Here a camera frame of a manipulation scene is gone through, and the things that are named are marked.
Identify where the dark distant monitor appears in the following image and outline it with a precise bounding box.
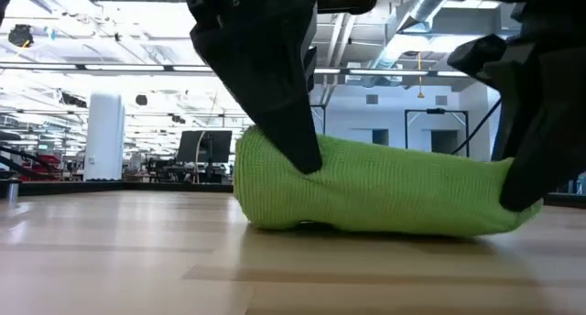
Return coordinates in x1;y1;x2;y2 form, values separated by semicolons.
176;130;233;165

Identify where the white round column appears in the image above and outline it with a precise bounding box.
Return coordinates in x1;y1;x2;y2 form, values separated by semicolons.
83;92;125;182

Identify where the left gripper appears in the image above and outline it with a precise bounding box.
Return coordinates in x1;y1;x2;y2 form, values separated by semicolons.
184;0;325;176

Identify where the green microfiber towel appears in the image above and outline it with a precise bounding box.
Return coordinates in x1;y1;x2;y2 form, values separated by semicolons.
233;125;544;238

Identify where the black rectangular frame stand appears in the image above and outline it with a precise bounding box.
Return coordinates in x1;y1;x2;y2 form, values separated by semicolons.
405;107;471;159

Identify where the long ceiling light rail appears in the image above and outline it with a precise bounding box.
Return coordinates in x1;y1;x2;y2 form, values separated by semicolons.
0;63;471;78

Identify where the red furniture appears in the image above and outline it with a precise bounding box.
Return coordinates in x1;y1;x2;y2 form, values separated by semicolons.
17;153;63;182

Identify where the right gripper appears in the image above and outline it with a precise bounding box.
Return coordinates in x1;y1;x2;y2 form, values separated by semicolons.
483;0;586;213

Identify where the silver ceiling duct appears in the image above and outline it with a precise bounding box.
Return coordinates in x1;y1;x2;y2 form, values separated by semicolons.
365;0;450;78

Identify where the right gripper camera cable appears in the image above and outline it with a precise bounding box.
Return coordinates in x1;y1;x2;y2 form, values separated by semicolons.
450;97;503;157

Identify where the black ceiling device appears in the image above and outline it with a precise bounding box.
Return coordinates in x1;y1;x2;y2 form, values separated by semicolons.
7;24;34;49

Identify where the small metal post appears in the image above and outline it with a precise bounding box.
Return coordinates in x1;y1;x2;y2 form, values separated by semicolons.
5;177;20;206

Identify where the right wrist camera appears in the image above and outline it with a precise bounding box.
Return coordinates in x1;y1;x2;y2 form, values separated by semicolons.
447;33;508;91

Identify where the yellow hanging cord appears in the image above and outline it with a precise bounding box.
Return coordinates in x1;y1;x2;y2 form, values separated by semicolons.
415;51;425;100

